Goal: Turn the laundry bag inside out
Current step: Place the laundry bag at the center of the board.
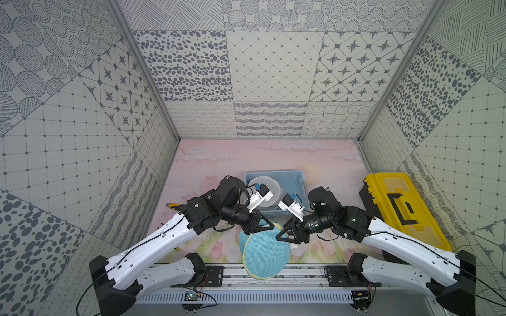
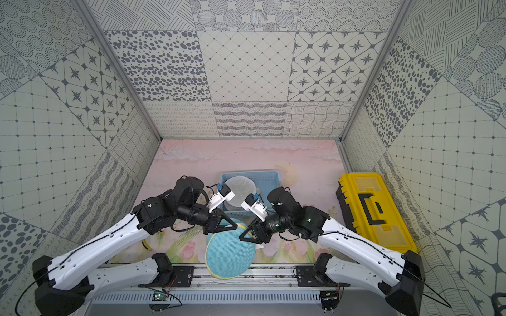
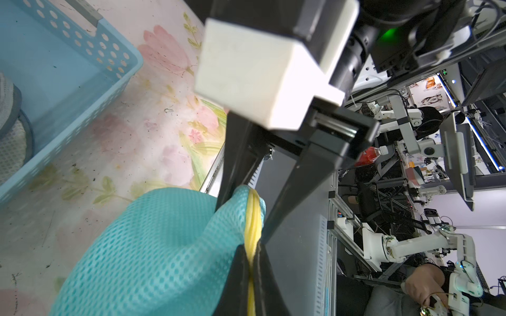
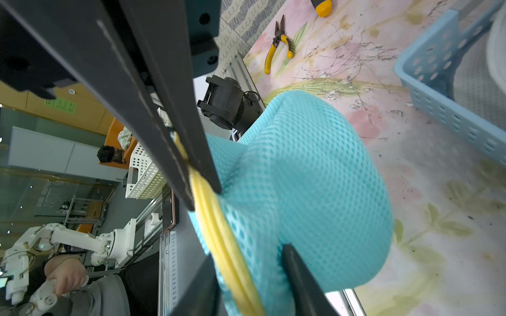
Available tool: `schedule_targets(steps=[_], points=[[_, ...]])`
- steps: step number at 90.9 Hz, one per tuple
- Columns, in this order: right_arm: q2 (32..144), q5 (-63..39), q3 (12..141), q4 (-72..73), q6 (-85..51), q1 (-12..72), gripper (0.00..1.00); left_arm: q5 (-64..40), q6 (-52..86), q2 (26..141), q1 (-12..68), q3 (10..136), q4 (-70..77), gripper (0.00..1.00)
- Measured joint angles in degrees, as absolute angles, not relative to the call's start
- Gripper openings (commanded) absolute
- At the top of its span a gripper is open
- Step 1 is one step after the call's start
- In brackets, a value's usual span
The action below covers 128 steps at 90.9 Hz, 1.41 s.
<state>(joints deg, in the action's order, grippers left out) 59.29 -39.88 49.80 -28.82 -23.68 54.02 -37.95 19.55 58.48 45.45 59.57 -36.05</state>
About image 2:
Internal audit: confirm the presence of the yellow black toolbox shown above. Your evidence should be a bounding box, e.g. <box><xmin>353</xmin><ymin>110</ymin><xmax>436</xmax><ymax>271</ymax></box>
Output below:
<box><xmin>336</xmin><ymin>172</ymin><xmax>417</xmax><ymax>254</ymax></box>

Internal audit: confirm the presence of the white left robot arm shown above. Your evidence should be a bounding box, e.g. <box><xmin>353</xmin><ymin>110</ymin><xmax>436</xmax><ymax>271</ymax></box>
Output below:
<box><xmin>32</xmin><ymin>176</ymin><xmax>237</xmax><ymax>315</ymax></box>

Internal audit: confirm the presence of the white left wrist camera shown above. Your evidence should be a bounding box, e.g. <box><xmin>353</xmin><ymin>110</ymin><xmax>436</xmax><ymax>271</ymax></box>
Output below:
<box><xmin>208</xmin><ymin>184</ymin><xmax>235</xmax><ymax>213</ymax></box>

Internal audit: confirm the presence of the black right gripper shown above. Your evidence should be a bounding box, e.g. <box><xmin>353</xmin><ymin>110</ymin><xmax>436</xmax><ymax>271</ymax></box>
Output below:
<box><xmin>239</xmin><ymin>213</ymin><xmax>292</xmax><ymax>244</ymax></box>

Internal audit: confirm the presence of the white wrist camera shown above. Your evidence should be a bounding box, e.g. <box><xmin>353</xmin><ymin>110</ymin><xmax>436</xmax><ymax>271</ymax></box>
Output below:
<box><xmin>208</xmin><ymin>184</ymin><xmax>235</xmax><ymax>213</ymax></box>
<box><xmin>241</xmin><ymin>194</ymin><xmax>268</xmax><ymax>222</ymax></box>

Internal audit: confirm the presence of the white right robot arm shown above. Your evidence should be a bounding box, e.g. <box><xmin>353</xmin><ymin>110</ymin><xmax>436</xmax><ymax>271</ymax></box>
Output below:
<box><xmin>239</xmin><ymin>187</ymin><xmax>426</xmax><ymax>315</ymax></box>

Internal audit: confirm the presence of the white mesh laundry bag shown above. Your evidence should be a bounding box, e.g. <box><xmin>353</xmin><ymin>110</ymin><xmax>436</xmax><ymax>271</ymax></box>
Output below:
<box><xmin>225</xmin><ymin>176</ymin><xmax>257</xmax><ymax>211</ymax></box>

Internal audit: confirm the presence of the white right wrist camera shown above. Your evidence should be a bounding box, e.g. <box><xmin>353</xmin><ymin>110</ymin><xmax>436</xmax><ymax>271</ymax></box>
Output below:
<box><xmin>241</xmin><ymin>194</ymin><xmax>268</xmax><ymax>222</ymax></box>

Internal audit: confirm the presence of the turquoise mesh laundry bag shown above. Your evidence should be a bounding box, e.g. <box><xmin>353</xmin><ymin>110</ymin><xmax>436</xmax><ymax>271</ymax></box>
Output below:
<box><xmin>204</xmin><ymin>218</ymin><xmax>256</xmax><ymax>280</ymax></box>

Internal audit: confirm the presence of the aluminium mounting rail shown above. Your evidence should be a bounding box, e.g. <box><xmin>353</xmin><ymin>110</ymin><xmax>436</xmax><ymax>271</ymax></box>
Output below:
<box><xmin>92</xmin><ymin>264</ymin><xmax>343</xmax><ymax>305</ymax></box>

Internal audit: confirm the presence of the light blue perforated plastic basket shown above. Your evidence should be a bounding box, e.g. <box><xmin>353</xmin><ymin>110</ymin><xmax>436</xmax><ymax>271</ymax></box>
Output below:
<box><xmin>220</xmin><ymin>170</ymin><xmax>281</xmax><ymax>217</ymax></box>

